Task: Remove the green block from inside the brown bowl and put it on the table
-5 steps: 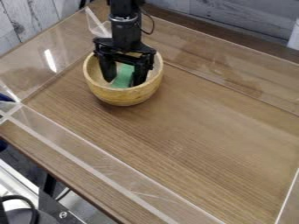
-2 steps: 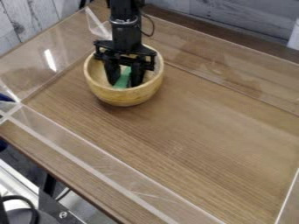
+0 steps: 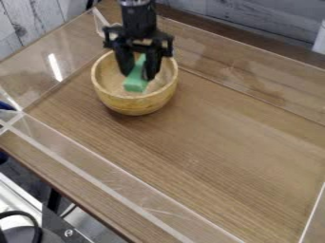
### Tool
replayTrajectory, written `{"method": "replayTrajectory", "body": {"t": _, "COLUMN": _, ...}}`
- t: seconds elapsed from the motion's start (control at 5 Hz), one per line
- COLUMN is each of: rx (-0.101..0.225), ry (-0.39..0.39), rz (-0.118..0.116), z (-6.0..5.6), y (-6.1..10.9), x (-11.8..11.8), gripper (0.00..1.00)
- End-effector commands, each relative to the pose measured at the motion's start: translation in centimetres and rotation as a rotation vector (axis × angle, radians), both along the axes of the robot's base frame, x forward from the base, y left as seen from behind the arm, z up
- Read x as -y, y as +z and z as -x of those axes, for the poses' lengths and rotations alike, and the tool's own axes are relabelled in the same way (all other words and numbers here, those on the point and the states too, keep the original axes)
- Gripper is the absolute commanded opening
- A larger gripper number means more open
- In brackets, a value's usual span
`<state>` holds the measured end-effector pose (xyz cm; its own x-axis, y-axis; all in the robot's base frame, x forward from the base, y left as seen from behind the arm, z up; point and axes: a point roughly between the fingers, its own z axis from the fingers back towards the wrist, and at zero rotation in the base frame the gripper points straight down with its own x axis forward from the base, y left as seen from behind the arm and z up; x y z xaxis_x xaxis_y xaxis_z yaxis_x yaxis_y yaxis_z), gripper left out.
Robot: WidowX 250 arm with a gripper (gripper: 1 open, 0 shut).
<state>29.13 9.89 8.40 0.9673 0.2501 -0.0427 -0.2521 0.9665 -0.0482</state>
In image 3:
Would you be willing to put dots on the clear acrylic tray wall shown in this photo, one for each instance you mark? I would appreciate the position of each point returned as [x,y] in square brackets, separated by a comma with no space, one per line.
[141,172]

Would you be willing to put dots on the black metal bracket with screw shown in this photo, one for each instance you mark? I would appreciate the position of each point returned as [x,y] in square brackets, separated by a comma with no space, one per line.
[56,231]

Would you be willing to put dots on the black metal table leg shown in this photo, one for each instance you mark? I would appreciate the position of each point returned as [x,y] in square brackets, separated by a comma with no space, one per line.
[53,201]

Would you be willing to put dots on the brown wooden bowl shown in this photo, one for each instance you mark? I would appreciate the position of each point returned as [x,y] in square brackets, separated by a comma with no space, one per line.
[132,103]

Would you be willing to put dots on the green rectangular block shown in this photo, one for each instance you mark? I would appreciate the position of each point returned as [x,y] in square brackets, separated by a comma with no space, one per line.
[133,82]

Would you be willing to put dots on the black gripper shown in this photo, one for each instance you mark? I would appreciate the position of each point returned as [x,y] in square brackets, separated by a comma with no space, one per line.
[137,35]

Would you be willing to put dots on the blue object at left edge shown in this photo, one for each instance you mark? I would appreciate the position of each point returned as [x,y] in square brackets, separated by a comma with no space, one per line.
[5,106]

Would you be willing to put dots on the clear acrylic corner bracket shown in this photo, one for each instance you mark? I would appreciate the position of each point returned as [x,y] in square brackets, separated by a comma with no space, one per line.
[100,21]

